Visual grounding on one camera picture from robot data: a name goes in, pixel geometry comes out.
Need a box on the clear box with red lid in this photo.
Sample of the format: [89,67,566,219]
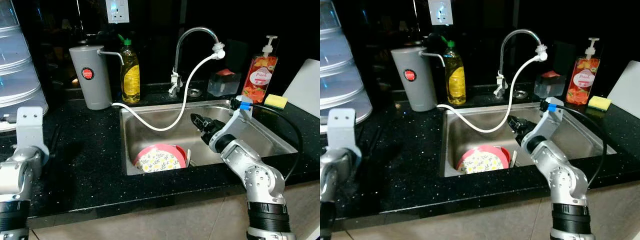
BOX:
[533,70,567,99]
[207,68,243,98]

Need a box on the pink floral plate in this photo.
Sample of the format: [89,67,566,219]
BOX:
[133,143,188,174]
[456,145,512,175]

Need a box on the stainless steel sink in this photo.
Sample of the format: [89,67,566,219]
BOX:
[118,99,300,177]
[439,101,618,179]

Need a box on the yellow sponge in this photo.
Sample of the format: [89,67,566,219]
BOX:
[587,95,613,112]
[263,93,290,110]

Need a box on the red peach soap pump bottle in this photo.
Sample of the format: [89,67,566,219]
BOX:
[566,37,601,106]
[241,35,279,105]

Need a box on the yellow dish liquid bottle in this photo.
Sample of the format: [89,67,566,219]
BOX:
[118,34,142,105]
[441,35,467,106]

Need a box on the chrome gooseneck faucet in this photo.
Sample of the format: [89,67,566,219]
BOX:
[168,27,221,99]
[493,29,546,99]

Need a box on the white board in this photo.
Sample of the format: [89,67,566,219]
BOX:
[281,58,321,119]
[606,60,640,107]

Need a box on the grey water filter canister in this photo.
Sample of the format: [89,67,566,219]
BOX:
[68,44,125,111]
[390,46,446,113]

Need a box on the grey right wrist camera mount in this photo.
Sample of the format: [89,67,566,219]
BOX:
[521,109,564,151]
[209,107,254,154]

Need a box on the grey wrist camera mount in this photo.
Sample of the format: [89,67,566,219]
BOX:
[327,108,362,152]
[521,109,564,151]
[209,107,254,154]
[16,106,47,151]

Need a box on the white flexible hose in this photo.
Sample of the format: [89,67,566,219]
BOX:
[110,44,226,132]
[436,45,549,134]

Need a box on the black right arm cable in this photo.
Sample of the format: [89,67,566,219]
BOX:
[539,99,608,188]
[230,98,304,182]

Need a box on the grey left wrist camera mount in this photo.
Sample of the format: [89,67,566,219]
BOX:
[327,108,362,152]
[16,106,47,151]

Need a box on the white wall socket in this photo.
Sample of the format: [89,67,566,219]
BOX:
[428,0,454,26]
[105,0,131,25]

